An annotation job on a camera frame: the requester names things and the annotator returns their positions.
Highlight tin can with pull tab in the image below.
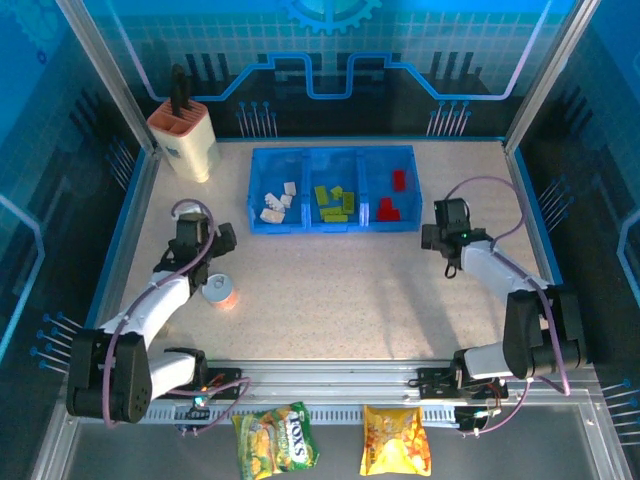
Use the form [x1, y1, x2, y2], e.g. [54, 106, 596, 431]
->
[201, 273, 239, 311]

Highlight blue three-compartment bin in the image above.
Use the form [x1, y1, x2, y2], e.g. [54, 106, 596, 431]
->
[247, 145, 423, 235]

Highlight beige knife block orange top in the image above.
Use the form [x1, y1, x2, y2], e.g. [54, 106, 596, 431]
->
[146, 99, 221, 185]

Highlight left small controller board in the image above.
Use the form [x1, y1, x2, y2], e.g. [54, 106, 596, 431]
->
[172, 392, 214, 437]

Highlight small controller board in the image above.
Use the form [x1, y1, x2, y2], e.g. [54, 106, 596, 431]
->
[453, 405, 504, 437]
[172, 392, 214, 437]

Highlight right small controller board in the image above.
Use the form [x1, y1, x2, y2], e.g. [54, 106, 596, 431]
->
[453, 405, 504, 437]

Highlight green Fox's candy bag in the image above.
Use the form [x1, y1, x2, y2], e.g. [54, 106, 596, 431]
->
[231, 401, 320, 480]

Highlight yellow snack bag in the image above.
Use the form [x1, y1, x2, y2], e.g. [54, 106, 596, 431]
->
[358, 404, 433, 477]

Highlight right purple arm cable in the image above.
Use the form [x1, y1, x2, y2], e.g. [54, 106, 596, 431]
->
[444, 176, 572, 439]

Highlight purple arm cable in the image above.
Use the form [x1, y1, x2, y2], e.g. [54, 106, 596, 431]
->
[102, 198, 254, 436]
[444, 176, 572, 439]

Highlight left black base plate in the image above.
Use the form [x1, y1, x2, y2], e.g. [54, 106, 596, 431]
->
[194, 366, 243, 401]

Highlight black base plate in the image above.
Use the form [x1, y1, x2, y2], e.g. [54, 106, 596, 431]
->
[194, 366, 243, 401]
[409, 367, 510, 401]

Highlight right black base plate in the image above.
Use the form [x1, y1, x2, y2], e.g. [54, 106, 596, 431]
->
[409, 367, 510, 401]

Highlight black knife handle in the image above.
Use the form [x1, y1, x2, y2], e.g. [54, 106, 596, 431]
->
[169, 63, 194, 114]

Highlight aluminium mounting rail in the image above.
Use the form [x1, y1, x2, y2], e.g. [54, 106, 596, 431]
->
[144, 358, 599, 401]

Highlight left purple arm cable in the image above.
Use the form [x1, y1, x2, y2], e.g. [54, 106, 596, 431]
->
[102, 198, 254, 436]

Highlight aluminium frame post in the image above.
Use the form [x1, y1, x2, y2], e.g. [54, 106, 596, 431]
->
[502, 0, 604, 154]
[53, 0, 164, 156]

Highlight white slotted cable duct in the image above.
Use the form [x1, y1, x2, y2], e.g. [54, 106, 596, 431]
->
[147, 403, 461, 427]

